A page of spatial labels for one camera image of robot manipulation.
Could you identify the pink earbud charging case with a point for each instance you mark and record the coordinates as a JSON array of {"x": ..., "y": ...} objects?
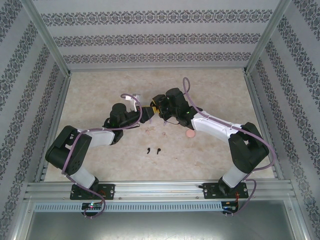
[{"x": 190, "y": 134}]

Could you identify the black earbud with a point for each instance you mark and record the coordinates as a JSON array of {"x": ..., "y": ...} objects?
[
  {"x": 158, "y": 150},
  {"x": 148, "y": 150}
]

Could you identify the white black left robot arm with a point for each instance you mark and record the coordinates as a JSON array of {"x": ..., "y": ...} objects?
[{"x": 100, "y": 137}]

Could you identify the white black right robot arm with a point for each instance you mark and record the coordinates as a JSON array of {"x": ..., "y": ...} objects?
[{"x": 215, "y": 125}]

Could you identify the grey metal sheet panel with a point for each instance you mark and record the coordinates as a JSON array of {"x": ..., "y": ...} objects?
[{"x": 160, "y": 227}]

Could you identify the aluminium table side rail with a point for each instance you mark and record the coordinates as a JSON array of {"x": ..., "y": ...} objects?
[
  {"x": 260, "y": 112},
  {"x": 58, "y": 110}
]

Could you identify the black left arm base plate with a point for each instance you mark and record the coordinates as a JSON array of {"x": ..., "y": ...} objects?
[{"x": 110, "y": 191}]

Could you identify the aluminium mounting rail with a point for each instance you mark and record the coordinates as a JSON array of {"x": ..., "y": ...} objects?
[{"x": 160, "y": 190}]

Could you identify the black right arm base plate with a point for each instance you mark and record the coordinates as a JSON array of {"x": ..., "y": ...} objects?
[{"x": 208, "y": 191}]

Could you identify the aluminium frame post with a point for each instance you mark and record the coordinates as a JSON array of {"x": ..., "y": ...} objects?
[
  {"x": 267, "y": 37},
  {"x": 48, "y": 37}
]

